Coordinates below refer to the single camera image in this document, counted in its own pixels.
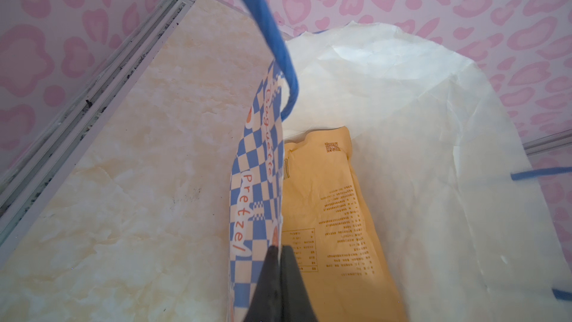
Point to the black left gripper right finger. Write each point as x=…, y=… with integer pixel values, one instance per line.
x=296, y=305

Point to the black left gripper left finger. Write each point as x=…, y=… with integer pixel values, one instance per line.
x=266, y=305

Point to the tan kraft snack pouch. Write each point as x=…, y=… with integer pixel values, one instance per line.
x=329, y=226

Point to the blue checkered paper bag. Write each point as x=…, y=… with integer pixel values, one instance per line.
x=459, y=208

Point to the aluminium frame rail left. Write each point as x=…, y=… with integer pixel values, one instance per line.
x=66, y=65

